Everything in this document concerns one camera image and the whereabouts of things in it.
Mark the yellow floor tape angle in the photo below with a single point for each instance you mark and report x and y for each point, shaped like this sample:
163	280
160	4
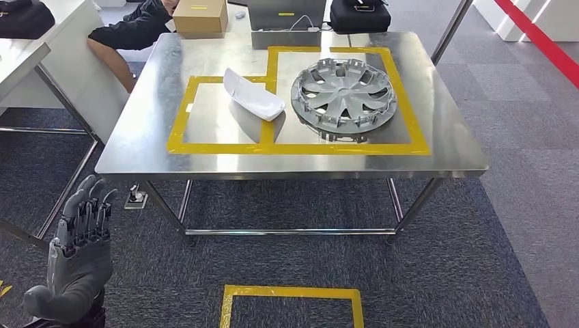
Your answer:
4	289

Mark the black bag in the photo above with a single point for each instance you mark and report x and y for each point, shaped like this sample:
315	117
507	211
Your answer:
25	20

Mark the brown cardboard box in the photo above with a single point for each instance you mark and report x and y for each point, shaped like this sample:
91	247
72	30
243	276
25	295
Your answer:
199	18

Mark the white panel desk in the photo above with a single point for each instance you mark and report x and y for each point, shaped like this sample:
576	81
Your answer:
77	90

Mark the person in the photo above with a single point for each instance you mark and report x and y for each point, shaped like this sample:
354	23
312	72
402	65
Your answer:
131	27

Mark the white plastic car part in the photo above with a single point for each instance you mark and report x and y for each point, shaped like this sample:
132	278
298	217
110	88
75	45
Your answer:
253	97

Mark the stainless steel workbench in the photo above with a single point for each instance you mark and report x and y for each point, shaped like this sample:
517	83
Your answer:
144	136

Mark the grey plastic wheel hubcap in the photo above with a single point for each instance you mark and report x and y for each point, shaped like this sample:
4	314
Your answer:
343	97

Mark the slanted steel pole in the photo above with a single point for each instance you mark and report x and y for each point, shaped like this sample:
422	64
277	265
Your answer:
450	34

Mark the small round grey puck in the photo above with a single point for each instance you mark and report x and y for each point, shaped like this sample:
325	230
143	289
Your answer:
240	15

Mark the white-topped steel-legged table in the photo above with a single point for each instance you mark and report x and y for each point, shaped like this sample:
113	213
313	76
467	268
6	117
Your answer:
18	63

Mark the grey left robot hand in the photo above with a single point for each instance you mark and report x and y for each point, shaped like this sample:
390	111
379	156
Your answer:
77	271

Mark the red and white barrier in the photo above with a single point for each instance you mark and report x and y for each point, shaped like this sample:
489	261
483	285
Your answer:
538	40

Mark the grey laptop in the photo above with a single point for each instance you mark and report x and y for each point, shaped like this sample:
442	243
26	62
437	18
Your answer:
285	11

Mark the black carrying case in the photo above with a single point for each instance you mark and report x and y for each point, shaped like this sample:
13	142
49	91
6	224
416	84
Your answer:
359	18

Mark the steel floor socket box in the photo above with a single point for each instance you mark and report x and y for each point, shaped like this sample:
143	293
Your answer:
135	198

